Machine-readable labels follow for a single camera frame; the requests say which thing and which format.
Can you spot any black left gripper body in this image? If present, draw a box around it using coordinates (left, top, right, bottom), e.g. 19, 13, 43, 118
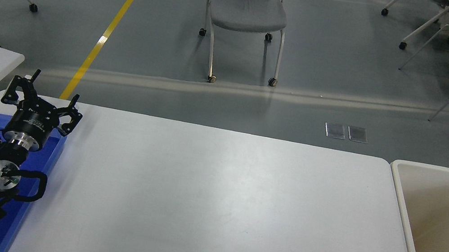
1, 102, 58, 148

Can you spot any metal floor plate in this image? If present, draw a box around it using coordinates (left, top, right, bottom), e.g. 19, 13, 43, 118
324, 122, 348, 140
346, 126, 370, 144

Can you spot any white wheeled chair base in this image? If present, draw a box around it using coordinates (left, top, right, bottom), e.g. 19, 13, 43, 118
376, 0, 449, 58

